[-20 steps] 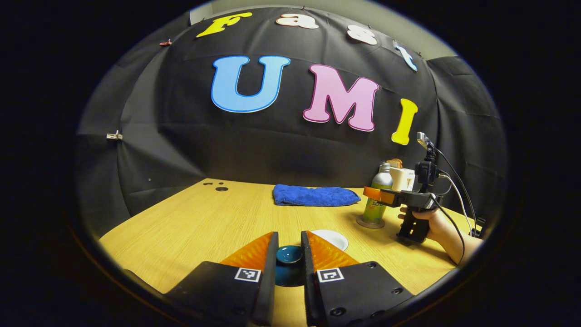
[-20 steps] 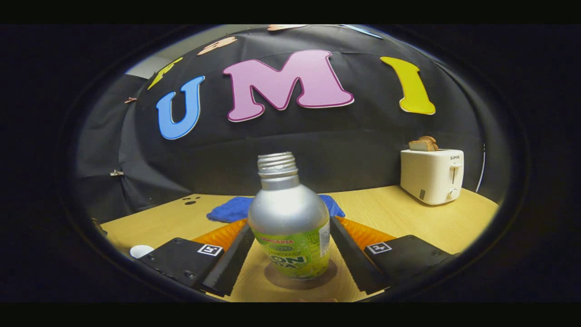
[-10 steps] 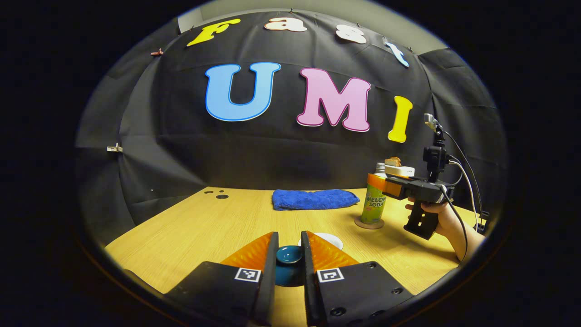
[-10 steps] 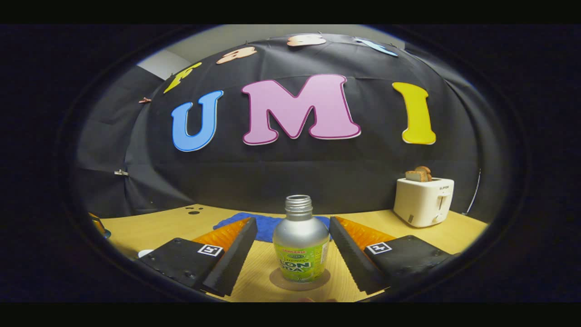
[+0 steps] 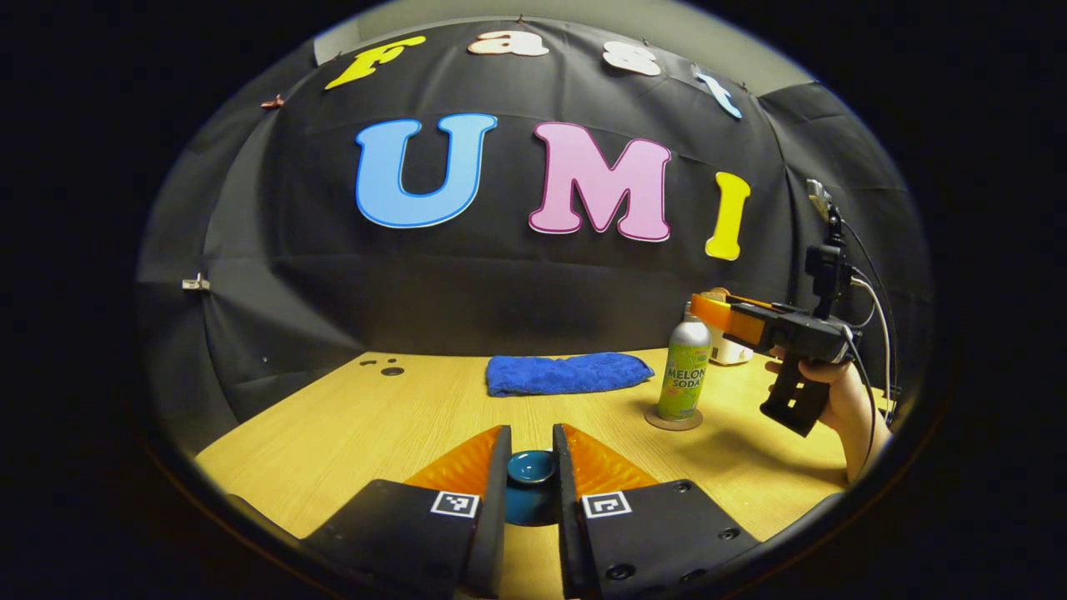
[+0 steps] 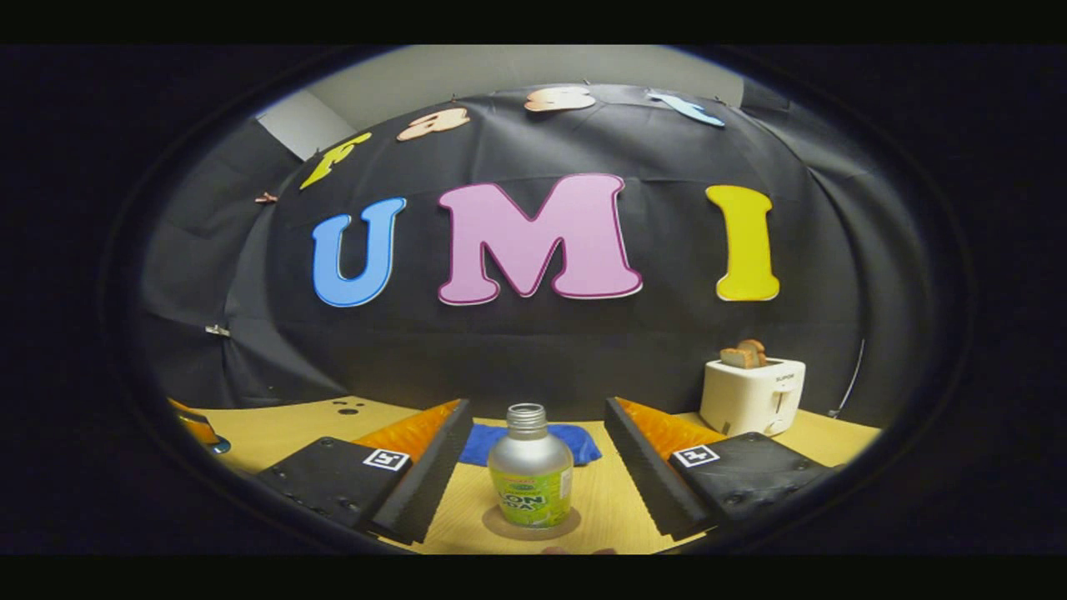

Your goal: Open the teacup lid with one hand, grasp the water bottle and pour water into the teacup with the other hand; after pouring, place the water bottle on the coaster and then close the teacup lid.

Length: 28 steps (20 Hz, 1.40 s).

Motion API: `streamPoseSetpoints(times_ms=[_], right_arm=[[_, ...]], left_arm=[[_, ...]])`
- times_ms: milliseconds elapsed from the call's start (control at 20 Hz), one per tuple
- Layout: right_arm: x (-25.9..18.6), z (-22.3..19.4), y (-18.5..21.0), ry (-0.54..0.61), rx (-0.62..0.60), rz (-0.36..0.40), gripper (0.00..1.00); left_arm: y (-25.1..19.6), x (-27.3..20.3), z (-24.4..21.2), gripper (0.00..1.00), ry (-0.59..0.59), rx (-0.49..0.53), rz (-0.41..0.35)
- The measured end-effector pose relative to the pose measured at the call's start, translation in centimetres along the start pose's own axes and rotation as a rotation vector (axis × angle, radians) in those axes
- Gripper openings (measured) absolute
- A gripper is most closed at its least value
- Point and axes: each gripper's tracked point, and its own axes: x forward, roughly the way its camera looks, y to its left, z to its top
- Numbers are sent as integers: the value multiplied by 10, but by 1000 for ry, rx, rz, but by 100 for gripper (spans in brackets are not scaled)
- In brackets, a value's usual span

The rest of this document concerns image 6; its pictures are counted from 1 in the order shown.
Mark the black backdrop cloth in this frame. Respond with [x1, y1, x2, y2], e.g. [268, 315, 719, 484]
[133, 83, 943, 430]

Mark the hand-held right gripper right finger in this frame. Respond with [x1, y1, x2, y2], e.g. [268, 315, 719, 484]
[604, 397, 837, 543]

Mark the blue towel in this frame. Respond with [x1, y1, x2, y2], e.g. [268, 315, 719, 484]
[457, 422, 603, 468]

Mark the white power cable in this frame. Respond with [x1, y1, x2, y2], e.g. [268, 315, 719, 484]
[829, 337, 866, 418]

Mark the white toaster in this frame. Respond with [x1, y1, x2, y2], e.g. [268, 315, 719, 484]
[699, 357, 807, 438]

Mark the round brown coaster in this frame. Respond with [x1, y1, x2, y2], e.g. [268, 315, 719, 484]
[482, 504, 583, 542]

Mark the silver water bottle green label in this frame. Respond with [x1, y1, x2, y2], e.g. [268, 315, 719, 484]
[487, 403, 575, 530]

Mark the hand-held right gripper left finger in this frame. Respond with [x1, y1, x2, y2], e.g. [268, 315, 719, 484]
[254, 398, 473, 547]

